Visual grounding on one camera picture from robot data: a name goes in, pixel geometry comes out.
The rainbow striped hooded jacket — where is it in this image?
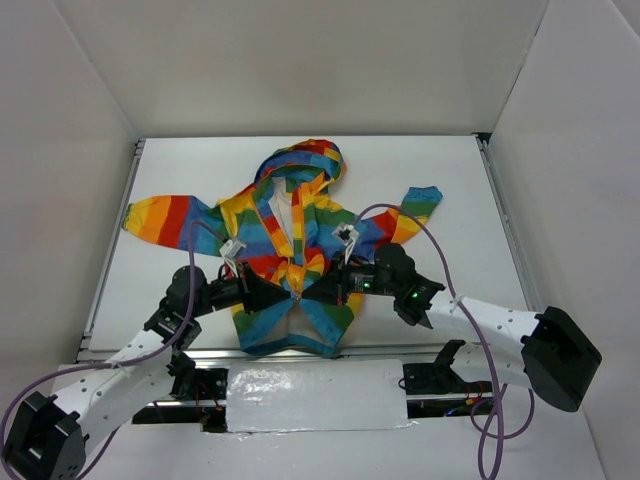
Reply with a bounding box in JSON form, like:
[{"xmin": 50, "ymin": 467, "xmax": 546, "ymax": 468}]
[{"xmin": 122, "ymin": 139, "xmax": 443, "ymax": 356}]

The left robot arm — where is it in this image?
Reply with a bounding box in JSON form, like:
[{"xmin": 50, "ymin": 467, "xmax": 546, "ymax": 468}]
[{"xmin": 1, "ymin": 264, "xmax": 291, "ymax": 479}]

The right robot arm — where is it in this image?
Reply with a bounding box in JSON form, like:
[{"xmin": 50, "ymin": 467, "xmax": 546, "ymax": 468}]
[{"xmin": 302, "ymin": 244, "xmax": 602, "ymax": 412}]

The white foil covered panel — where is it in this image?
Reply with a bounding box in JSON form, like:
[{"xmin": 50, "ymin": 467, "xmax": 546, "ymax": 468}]
[{"xmin": 226, "ymin": 359, "xmax": 410, "ymax": 433}]

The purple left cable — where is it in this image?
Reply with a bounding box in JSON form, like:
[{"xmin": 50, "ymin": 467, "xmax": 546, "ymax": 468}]
[{"xmin": 0, "ymin": 220, "xmax": 226, "ymax": 476}]

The purple cable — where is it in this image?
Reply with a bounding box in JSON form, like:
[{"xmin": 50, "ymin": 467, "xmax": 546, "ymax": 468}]
[
  {"xmin": 352, "ymin": 202, "xmax": 537, "ymax": 479},
  {"xmin": 0, "ymin": 220, "xmax": 226, "ymax": 476}
]

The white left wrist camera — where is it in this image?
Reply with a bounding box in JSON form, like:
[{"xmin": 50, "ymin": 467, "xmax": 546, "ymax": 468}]
[{"xmin": 219, "ymin": 237, "xmax": 246, "ymax": 261}]

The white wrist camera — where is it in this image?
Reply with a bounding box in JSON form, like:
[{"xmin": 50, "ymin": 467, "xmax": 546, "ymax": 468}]
[
  {"xmin": 333, "ymin": 222, "xmax": 359, "ymax": 263},
  {"xmin": 219, "ymin": 237, "xmax": 246, "ymax": 261}
]

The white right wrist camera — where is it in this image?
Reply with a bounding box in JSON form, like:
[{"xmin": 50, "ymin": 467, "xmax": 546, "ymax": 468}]
[{"xmin": 333, "ymin": 222, "xmax": 359, "ymax": 263}]

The aluminium table frame rail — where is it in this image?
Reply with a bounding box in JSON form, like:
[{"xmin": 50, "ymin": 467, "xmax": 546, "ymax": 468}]
[{"xmin": 74, "ymin": 132, "xmax": 556, "ymax": 366}]

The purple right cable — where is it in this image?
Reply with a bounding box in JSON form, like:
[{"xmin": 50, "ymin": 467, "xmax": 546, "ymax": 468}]
[{"xmin": 352, "ymin": 202, "xmax": 537, "ymax": 479}]

